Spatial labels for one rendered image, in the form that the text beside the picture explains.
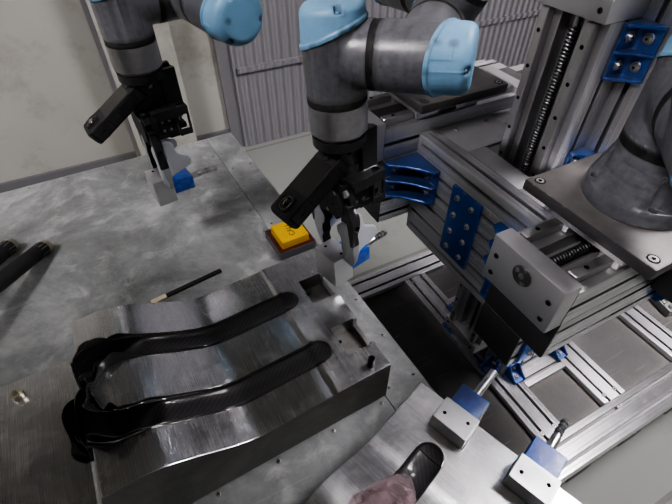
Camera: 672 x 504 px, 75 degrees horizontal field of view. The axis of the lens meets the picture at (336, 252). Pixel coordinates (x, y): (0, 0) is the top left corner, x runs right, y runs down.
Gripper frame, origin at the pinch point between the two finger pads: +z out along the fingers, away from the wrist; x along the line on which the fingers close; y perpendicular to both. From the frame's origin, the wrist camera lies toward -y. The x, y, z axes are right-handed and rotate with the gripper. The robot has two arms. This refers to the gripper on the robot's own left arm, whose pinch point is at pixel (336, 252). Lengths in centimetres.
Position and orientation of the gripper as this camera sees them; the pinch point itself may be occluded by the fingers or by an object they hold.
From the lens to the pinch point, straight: 69.8
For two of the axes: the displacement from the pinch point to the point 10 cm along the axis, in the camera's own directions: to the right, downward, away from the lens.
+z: 0.6, 7.3, 6.8
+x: -6.2, -5.0, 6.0
